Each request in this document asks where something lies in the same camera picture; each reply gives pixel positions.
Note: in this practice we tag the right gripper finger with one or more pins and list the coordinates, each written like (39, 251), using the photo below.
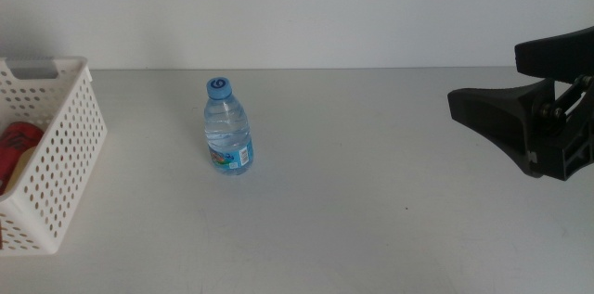
(557, 57)
(496, 113)

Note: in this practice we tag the clear water bottle blue cap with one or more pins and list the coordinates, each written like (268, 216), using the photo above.
(229, 131)

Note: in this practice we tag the red slim soda can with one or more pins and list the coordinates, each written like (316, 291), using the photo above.
(16, 138)

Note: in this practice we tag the white perforated plastic basket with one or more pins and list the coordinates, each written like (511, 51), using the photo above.
(69, 145)

